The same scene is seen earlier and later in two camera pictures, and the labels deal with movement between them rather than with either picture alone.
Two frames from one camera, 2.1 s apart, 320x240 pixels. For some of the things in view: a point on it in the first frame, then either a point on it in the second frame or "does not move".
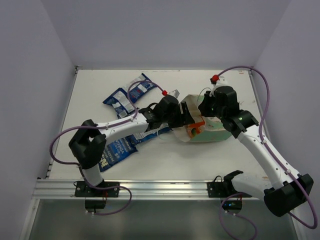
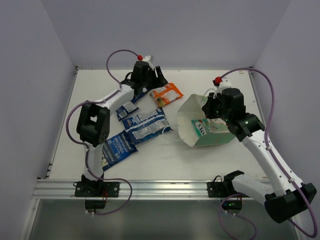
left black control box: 95,204 does not move
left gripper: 182,113 -> 155,78
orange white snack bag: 194,128 -> 166,94
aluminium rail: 65,189 does not move
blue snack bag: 114,152 does not move
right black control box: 233,204 does not move
